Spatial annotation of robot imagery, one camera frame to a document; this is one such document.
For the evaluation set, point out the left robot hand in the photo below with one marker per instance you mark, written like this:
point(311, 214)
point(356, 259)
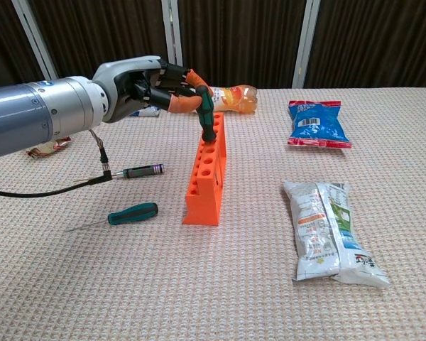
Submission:
point(128, 89)

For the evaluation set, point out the slim green black screwdriver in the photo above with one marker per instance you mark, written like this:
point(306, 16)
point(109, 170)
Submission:
point(206, 113)

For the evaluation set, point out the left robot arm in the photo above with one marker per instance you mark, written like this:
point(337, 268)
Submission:
point(39, 110)

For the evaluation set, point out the black precision screwdriver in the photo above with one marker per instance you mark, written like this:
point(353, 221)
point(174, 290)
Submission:
point(142, 171)

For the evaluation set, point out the stubby green screwdriver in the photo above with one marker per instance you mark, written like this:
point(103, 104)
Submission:
point(135, 213)

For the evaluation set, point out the orange tool holder rack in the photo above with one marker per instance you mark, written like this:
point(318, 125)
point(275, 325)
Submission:
point(207, 184)

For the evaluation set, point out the white blue toothpaste tube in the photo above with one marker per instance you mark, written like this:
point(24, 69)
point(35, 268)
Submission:
point(147, 113)

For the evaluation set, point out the gold foil packet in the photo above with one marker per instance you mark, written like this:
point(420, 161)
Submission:
point(51, 147)

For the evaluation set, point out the orange drink bottle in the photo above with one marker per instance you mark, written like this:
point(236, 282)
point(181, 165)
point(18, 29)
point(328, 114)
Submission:
point(238, 99)

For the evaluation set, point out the blue snack bag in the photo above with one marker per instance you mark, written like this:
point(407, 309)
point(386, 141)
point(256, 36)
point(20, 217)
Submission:
point(317, 124)

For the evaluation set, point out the beige woven tablecloth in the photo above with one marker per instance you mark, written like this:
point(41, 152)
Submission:
point(234, 284)

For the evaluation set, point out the white snack bag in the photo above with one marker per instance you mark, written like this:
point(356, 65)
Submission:
point(326, 231)

